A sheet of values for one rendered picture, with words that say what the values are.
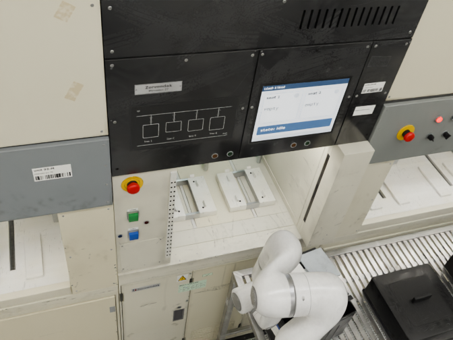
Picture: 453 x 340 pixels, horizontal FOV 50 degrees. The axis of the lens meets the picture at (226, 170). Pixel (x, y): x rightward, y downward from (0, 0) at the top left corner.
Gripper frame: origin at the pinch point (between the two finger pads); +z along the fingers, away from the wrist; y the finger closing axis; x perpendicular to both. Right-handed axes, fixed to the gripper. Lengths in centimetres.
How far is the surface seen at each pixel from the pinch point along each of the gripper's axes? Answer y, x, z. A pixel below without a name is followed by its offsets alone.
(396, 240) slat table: -13, -32, 65
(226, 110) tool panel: -31, 52, -26
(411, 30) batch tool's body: -23, 74, 27
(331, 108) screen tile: -25, 48, 9
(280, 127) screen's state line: -28, 43, -7
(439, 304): 23, -23, 51
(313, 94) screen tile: -27, 54, 1
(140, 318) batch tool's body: -36, -59, -49
